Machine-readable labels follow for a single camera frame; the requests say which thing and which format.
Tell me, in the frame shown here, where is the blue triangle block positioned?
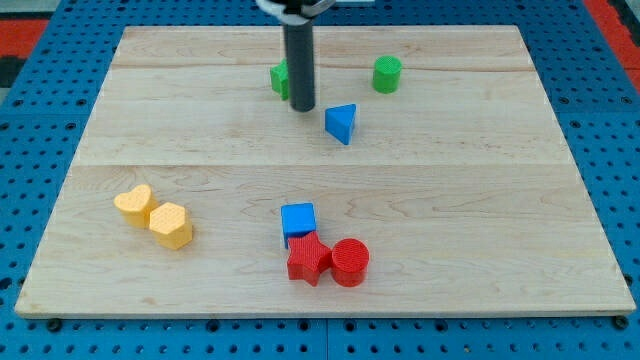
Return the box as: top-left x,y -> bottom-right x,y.
324,104 -> 357,145

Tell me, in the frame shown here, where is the blue cube block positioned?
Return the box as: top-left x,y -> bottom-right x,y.
280,202 -> 316,249

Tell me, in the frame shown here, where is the red star block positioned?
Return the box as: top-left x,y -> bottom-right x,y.
287,231 -> 332,287

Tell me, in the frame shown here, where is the red cylinder block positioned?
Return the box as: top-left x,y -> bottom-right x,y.
331,238 -> 370,287

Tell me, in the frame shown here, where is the green block behind rod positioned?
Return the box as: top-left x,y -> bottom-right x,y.
269,59 -> 289,100

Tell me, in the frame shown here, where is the green cylinder block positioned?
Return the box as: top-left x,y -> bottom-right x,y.
372,55 -> 402,94

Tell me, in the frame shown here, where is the light wooden board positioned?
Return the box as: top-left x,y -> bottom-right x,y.
15,25 -> 636,319

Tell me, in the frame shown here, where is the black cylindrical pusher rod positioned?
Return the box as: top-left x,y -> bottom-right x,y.
283,20 -> 316,112

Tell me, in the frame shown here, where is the yellow hexagon block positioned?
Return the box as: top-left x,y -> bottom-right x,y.
149,202 -> 193,250

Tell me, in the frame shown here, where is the yellow heart block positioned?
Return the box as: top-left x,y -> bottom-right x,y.
113,184 -> 159,228

